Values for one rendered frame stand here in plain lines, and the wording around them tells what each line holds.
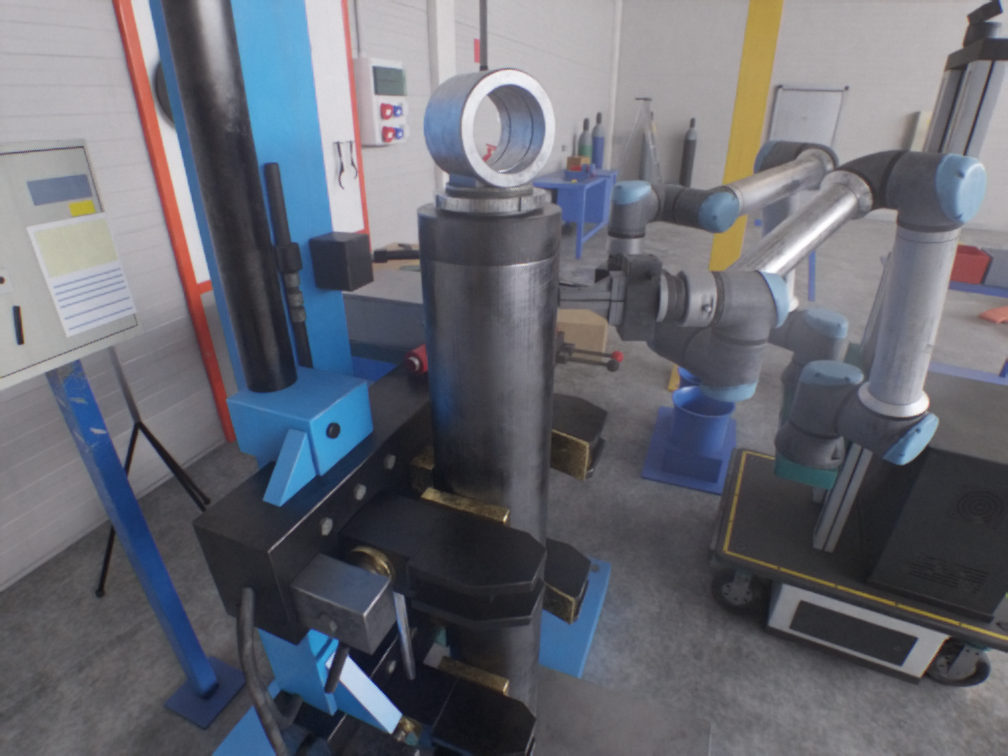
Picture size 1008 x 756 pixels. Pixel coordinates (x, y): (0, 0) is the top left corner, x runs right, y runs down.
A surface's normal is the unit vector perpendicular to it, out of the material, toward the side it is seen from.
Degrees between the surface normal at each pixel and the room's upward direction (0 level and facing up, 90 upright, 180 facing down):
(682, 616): 0
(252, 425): 90
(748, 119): 90
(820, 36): 90
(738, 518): 0
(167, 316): 90
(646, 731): 0
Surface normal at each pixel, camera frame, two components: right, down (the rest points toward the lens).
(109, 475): 0.93, 0.17
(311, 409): 0.00, -0.89
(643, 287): 0.00, 0.46
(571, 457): -0.60, 0.37
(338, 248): -0.37, 0.42
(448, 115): -0.84, 0.00
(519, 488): 0.42, 0.41
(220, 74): 0.67, 0.34
